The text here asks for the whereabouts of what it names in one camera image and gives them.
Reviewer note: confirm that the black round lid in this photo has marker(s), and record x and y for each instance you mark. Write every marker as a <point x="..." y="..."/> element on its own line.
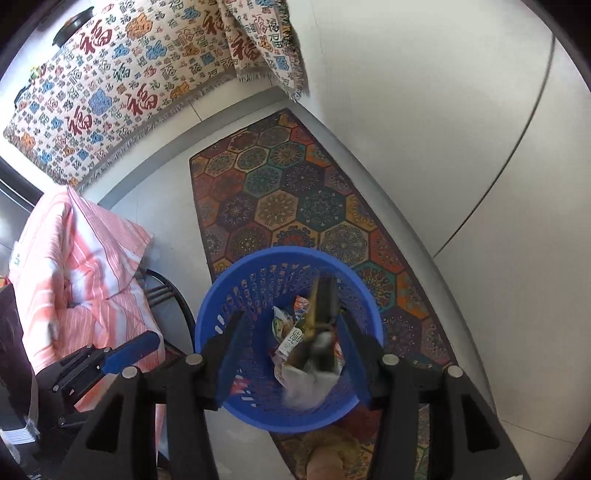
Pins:
<point x="71" y="30"/>

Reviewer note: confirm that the floral paper package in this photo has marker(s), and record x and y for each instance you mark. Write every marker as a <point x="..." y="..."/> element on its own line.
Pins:
<point x="304" y="387"/>

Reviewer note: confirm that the person's foot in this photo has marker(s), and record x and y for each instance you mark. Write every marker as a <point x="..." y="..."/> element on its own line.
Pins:
<point x="325" y="466"/>

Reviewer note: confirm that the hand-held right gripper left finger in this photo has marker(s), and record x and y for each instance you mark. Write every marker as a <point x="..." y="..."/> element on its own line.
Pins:
<point x="231" y="355"/>

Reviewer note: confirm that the yellow snack bag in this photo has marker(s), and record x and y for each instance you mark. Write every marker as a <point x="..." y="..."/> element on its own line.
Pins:
<point x="323" y="314"/>

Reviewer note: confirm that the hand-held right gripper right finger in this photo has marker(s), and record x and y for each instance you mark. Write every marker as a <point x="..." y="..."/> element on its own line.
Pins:
<point x="355" y="355"/>

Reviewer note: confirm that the blue plastic wastebasket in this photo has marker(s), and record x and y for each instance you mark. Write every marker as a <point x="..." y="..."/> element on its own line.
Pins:
<point x="221" y="295"/>

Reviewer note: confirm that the colourful hexagon patterned rug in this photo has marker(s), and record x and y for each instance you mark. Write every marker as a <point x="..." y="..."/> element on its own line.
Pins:
<point x="286" y="198"/>

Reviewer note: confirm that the black metal chair frame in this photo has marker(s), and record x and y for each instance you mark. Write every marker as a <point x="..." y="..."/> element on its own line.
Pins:
<point x="175" y="295"/>

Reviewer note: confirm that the green white milk carton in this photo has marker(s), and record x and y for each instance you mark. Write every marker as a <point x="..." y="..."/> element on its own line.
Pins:
<point x="295" y="342"/>

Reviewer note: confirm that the dark cloth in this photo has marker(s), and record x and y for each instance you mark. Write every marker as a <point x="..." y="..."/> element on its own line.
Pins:
<point x="14" y="346"/>

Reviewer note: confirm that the white red snack wrapper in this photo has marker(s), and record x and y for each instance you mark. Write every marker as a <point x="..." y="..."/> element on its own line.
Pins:
<point x="301" y="304"/>

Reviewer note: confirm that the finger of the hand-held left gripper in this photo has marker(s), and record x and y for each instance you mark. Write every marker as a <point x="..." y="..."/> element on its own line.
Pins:
<point x="134" y="350"/>

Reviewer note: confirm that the pink white striped tablecloth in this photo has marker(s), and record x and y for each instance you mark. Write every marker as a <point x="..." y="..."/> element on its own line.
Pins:
<point x="83" y="277"/>

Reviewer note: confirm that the printed blanket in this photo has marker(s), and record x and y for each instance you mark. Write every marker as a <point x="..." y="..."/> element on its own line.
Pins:
<point x="138" y="78"/>

